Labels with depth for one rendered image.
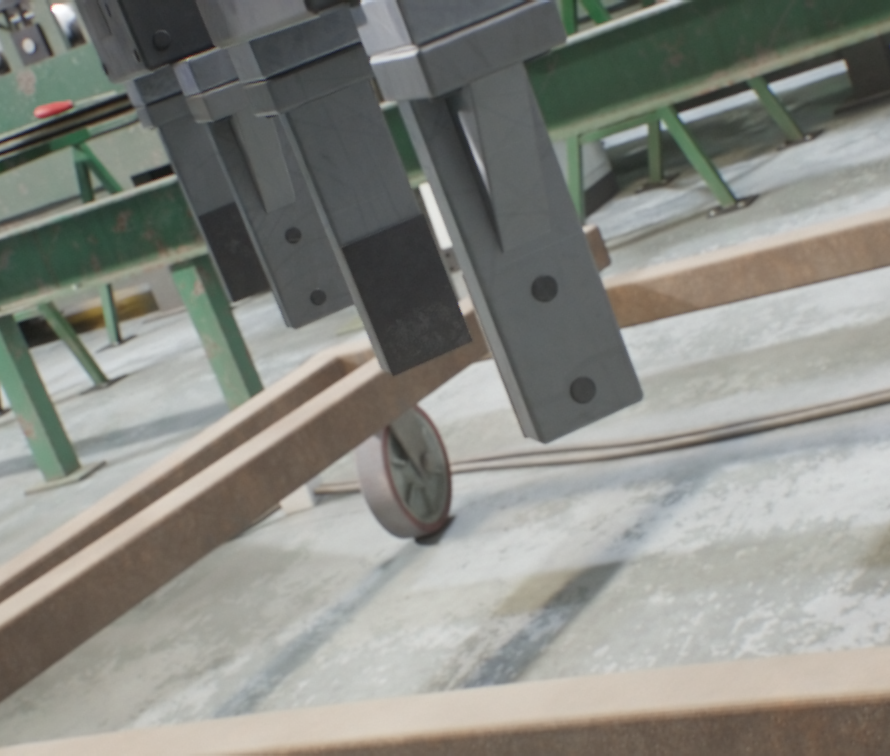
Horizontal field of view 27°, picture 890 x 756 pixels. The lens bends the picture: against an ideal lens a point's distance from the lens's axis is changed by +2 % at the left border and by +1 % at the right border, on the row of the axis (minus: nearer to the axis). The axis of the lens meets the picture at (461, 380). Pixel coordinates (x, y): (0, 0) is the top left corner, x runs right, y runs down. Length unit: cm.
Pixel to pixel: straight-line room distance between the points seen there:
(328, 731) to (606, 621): 87
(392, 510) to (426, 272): 209
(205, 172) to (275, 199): 14
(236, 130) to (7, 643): 109
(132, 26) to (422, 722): 69
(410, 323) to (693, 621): 155
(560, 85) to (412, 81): 299
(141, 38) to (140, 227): 319
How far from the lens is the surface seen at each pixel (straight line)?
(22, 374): 410
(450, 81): 36
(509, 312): 40
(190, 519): 185
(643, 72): 330
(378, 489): 260
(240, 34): 48
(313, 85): 52
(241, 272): 80
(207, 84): 64
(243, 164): 67
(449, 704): 126
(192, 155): 80
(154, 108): 80
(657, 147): 493
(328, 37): 52
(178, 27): 67
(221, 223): 80
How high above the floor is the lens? 76
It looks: 12 degrees down
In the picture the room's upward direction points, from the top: 21 degrees counter-clockwise
